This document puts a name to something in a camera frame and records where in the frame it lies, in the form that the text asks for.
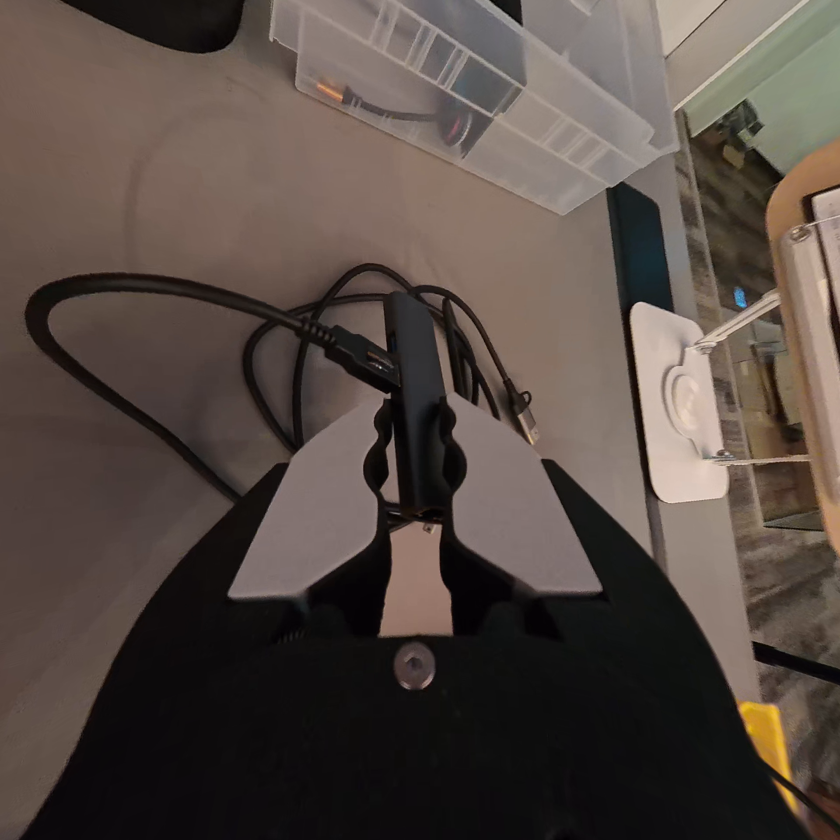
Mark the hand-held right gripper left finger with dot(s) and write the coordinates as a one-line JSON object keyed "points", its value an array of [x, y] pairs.
{"points": [[315, 525]]}

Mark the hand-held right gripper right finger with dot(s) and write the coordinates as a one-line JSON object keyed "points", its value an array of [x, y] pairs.
{"points": [[525, 525]]}

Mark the grey metal USB hub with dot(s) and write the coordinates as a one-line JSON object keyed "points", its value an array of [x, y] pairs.
{"points": [[418, 394]]}

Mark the yellow plastic bin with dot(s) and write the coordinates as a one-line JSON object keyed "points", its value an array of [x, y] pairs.
{"points": [[764, 742]]}

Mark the clear plastic bin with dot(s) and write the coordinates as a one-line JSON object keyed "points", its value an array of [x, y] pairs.
{"points": [[525, 92]]}

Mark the instruction poster board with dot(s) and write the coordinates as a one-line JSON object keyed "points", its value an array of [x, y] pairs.
{"points": [[807, 328]]}

